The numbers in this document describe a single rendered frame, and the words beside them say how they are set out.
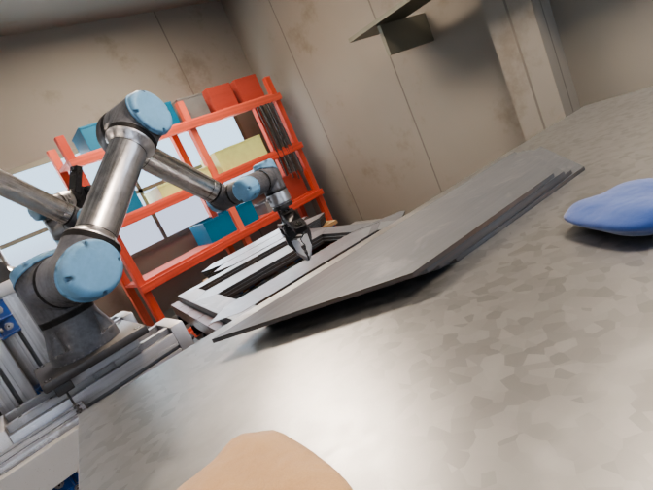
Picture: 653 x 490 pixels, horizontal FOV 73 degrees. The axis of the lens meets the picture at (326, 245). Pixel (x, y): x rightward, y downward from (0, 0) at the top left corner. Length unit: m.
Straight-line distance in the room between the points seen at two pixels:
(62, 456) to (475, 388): 0.83
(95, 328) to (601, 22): 3.23
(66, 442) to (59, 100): 4.22
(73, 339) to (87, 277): 0.18
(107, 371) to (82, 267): 0.28
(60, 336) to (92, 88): 4.13
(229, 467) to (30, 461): 0.74
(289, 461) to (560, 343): 0.20
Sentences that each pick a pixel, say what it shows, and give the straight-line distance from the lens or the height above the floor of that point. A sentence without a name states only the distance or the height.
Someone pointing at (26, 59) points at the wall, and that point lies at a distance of 5.10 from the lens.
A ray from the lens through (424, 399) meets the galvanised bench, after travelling 0.34.
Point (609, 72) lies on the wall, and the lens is 3.54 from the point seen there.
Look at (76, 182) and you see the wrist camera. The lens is 1.98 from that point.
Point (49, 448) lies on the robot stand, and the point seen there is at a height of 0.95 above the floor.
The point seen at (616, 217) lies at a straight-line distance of 0.48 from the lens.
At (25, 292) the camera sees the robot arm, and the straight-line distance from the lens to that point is 1.12.
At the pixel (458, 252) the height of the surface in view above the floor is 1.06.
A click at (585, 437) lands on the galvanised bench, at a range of 0.29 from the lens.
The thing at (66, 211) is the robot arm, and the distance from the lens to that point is 1.75.
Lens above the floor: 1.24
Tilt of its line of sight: 12 degrees down
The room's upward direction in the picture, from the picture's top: 24 degrees counter-clockwise
